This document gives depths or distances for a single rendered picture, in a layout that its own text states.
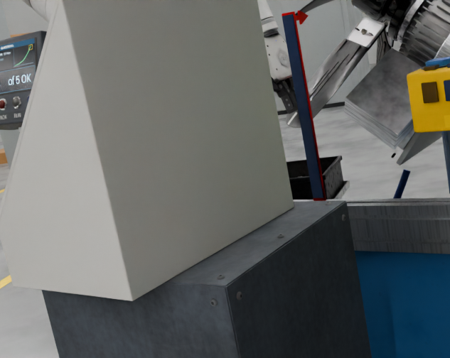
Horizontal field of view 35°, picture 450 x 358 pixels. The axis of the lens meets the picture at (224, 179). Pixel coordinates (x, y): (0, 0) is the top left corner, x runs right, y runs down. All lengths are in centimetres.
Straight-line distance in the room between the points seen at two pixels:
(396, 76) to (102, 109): 86
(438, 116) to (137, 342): 54
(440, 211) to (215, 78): 46
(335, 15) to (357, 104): 721
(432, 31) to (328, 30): 719
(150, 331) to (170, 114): 25
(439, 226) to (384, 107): 36
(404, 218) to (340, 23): 750
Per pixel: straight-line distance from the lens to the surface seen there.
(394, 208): 119
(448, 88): 107
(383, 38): 175
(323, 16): 868
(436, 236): 118
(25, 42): 162
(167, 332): 84
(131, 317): 87
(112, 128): 75
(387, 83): 148
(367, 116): 146
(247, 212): 91
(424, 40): 152
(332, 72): 159
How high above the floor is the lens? 119
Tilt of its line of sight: 12 degrees down
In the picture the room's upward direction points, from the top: 11 degrees counter-clockwise
